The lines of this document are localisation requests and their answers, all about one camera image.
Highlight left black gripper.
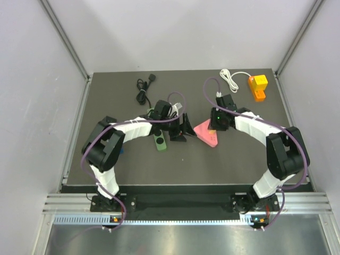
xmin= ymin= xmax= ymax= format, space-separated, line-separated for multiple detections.
xmin=160 ymin=112 xmax=197 ymax=141

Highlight pink triangular socket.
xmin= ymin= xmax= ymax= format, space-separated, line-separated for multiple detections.
xmin=193 ymin=120 xmax=218 ymax=148

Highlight green power strip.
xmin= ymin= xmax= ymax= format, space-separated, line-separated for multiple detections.
xmin=147 ymin=108 xmax=167 ymax=152

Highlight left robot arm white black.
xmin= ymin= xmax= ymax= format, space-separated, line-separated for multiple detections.
xmin=81 ymin=100 xmax=196 ymax=211

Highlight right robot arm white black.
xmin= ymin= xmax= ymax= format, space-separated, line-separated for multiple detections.
xmin=208 ymin=92 xmax=310 ymax=213

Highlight orange yellow cube socket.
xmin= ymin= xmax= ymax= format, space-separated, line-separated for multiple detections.
xmin=248 ymin=75 xmax=268 ymax=102

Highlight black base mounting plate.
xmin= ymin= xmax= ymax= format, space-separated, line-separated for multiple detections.
xmin=90 ymin=193 xmax=279 ymax=213

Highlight white power cable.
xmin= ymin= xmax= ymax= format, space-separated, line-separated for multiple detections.
xmin=219 ymin=69 xmax=252 ymax=94

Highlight black power strip cable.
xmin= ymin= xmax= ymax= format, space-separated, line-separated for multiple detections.
xmin=135 ymin=73 xmax=157 ymax=109

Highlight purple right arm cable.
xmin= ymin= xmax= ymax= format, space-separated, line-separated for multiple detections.
xmin=203 ymin=77 xmax=309 ymax=231

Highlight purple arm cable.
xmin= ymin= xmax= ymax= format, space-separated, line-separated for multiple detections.
xmin=203 ymin=77 xmax=309 ymax=231
xmin=81 ymin=91 xmax=186 ymax=234

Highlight grey slotted cable duct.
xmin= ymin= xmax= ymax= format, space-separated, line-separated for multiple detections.
xmin=53 ymin=214 xmax=268 ymax=226

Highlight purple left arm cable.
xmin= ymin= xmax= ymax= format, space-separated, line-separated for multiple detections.
xmin=81 ymin=91 xmax=186 ymax=234

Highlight aluminium frame rail front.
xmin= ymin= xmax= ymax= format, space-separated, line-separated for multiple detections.
xmin=42 ymin=192 xmax=332 ymax=214

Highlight aluminium frame post right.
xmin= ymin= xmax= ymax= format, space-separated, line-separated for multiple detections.
xmin=274 ymin=0 xmax=325 ymax=78

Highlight aluminium frame post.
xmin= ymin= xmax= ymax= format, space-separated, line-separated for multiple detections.
xmin=39 ymin=0 xmax=92 ymax=83
xmin=274 ymin=0 xmax=325 ymax=78

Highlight aluminium frame post left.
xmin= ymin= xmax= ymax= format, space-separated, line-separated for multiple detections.
xmin=39 ymin=0 xmax=92 ymax=83

